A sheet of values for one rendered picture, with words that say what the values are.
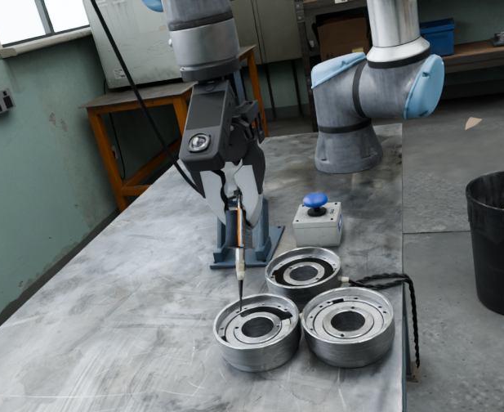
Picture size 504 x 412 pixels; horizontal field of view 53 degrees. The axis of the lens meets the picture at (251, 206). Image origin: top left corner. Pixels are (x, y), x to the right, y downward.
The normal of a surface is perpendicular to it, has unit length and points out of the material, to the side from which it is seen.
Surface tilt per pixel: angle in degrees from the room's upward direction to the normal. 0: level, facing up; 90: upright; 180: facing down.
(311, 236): 90
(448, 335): 0
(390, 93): 96
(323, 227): 90
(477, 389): 0
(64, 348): 0
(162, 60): 88
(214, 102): 32
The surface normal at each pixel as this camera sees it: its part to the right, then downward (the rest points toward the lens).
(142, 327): -0.19, -0.90
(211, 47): 0.28, 0.35
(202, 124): -0.28, -0.53
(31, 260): 0.95, -0.06
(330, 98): -0.62, 0.43
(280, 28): -0.26, 0.44
